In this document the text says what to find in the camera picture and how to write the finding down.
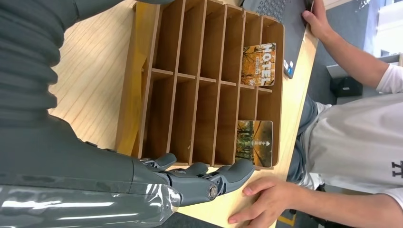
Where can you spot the hotel key card with arrow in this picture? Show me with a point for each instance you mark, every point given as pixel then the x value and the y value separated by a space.
pixel 253 141

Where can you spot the black box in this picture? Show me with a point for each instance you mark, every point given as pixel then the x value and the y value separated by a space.
pixel 346 86

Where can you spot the grey laptop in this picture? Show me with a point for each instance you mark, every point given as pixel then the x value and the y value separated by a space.
pixel 283 12

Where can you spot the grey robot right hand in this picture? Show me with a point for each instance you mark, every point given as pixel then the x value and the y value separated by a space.
pixel 78 176

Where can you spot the white furniture panel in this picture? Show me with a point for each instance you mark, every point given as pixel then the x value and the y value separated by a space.
pixel 390 28

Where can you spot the person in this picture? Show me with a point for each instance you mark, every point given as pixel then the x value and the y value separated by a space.
pixel 355 141

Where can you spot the wooden slotted card holder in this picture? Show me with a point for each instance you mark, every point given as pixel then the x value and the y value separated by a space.
pixel 189 47

